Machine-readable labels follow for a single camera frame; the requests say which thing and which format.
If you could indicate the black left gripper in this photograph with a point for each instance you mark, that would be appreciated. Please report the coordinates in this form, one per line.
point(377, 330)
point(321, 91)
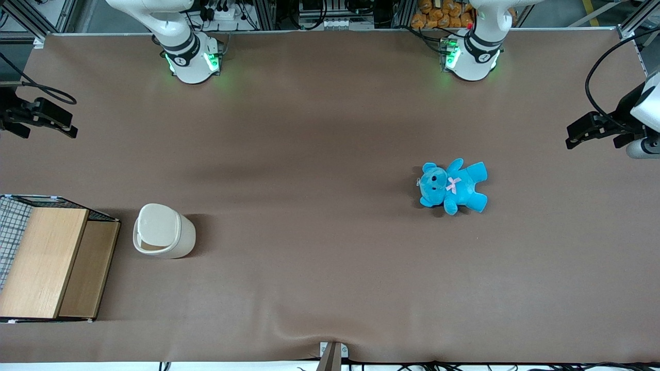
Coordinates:
point(620, 123)

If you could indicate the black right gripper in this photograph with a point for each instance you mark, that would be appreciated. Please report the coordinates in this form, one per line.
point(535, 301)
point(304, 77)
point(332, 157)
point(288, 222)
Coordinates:
point(11, 111)

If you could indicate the white swing-lid trash can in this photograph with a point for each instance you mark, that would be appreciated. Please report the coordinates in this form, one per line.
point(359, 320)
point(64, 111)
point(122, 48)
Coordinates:
point(165, 232)

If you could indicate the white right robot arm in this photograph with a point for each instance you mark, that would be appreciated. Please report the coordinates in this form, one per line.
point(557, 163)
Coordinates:
point(191, 62)

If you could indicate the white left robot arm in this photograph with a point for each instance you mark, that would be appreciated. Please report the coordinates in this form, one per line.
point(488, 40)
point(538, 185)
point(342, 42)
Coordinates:
point(472, 56)

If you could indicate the light wooden shelf box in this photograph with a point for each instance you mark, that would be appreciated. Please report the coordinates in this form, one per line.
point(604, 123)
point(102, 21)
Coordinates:
point(44, 257)

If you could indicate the blue teddy bear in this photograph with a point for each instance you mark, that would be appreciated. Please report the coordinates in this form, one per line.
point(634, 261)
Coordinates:
point(461, 188)

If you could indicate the orange plush toys pile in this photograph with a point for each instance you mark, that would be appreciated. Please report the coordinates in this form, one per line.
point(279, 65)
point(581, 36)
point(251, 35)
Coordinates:
point(443, 14)

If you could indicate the white power strip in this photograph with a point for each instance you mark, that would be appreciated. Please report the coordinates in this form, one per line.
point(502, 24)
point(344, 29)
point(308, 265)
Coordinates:
point(224, 11)

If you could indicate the brown table cloth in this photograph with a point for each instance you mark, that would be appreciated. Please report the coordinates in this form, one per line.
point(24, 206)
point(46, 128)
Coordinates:
point(330, 129)

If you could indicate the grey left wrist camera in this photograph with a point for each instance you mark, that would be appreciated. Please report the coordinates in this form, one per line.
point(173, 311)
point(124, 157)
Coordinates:
point(643, 148)

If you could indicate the aluminium frame post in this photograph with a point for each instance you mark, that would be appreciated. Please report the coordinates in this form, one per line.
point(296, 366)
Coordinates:
point(631, 23)
point(38, 40)

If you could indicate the metal table edge bracket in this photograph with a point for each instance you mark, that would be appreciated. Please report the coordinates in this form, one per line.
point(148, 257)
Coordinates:
point(332, 353)

